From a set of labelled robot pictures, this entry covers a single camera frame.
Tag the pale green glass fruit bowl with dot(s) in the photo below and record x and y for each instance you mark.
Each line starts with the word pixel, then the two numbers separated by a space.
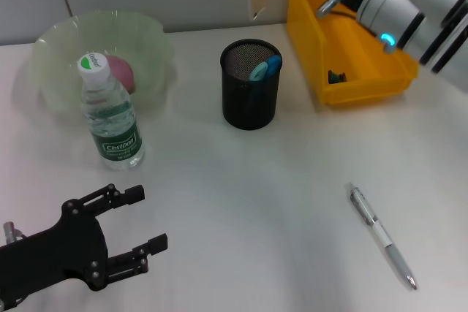
pixel 55 45

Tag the yellow plastic bin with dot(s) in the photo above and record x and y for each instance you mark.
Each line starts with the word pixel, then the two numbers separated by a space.
pixel 347 52

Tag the pink peach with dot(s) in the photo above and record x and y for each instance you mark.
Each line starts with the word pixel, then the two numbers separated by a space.
pixel 122 71

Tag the silver white pen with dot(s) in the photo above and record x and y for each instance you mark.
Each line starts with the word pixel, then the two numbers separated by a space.
pixel 384 239

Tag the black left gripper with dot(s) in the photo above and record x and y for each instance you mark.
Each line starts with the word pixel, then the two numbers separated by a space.
pixel 47 257

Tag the clear green-label water bottle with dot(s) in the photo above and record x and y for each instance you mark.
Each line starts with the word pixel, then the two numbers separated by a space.
pixel 113 129

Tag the black mesh pen holder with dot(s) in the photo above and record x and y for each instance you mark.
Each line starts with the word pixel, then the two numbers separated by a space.
pixel 250 103

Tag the blue sheathed scissors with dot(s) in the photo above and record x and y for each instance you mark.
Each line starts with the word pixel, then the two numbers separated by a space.
pixel 265 69

